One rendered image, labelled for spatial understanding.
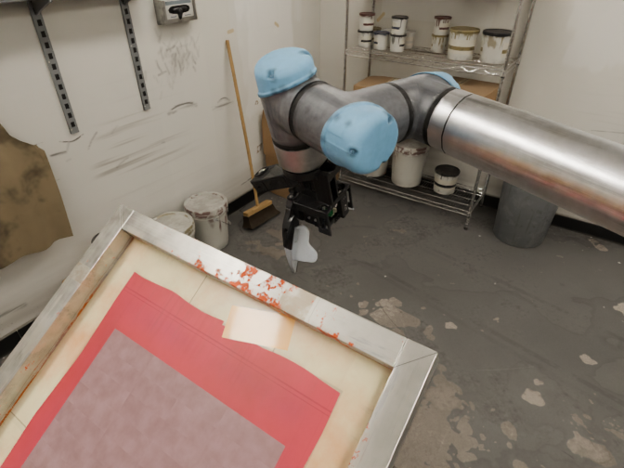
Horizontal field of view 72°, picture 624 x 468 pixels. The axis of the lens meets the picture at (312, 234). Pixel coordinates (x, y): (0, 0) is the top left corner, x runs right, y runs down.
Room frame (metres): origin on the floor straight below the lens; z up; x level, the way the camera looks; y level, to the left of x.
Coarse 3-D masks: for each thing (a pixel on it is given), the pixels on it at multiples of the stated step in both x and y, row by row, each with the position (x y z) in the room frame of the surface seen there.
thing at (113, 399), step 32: (128, 288) 0.53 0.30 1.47; (160, 288) 0.52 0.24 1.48; (128, 320) 0.48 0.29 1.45; (160, 320) 0.47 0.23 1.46; (192, 320) 0.46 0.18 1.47; (96, 352) 0.45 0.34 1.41; (128, 352) 0.43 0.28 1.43; (160, 352) 0.42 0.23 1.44; (192, 352) 0.41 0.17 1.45; (64, 384) 0.41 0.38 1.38; (96, 384) 0.40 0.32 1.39; (128, 384) 0.39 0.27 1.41; (160, 384) 0.38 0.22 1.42; (64, 416) 0.37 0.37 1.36; (96, 416) 0.36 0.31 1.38; (128, 416) 0.35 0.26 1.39; (160, 416) 0.34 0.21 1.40; (32, 448) 0.34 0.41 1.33; (64, 448) 0.33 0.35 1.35; (96, 448) 0.32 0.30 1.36; (128, 448) 0.31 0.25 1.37
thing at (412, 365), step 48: (96, 240) 0.60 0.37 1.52; (144, 240) 0.58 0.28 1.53; (192, 240) 0.54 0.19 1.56; (96, 288) 0.55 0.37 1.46; (240, 288) 0.45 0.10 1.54; (288, 288) 0.44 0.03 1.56; (48, 336) 0.47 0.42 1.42; (336, 336) 0.36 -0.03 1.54; (384, 336) 0.35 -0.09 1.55; (0, 384) 0.41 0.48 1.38; (384, 432) 0.26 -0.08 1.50
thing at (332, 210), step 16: (288, 176) 0.56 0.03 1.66; (304, 176) 0.54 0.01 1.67; (320, 176) 0.54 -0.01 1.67; (304, 192) 0.58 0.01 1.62; (320, 192) 0.55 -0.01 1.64; (336, 192) 0.56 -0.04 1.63; (304, 208) 0.56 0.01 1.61; (320, 208) 0.56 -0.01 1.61; (336, 208) 0.58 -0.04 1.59; (352, 208) 0.60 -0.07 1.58; (320, 224) 0.57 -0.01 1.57
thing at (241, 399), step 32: (224, 352) 0.40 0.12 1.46; (256, 352) 0.39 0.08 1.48; (192, 384) 0.37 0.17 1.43; (224, 384) 0.36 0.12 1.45; (256, 384) 0.35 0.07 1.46; (288, 384) 0.35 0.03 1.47; (320, 384) 0.34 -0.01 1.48; (192, 416) 0.33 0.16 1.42; (224, 416) 0.33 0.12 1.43; (256, 416) 0.32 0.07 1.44; (288, 416) 0.31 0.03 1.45; (320, 416) 0.31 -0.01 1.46; (160, 448) 0.31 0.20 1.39; (192, 448) 0.30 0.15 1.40; (224, 448) 0.29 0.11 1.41; (256, 448) 0.29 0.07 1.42; (288, 448) 0.28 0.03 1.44
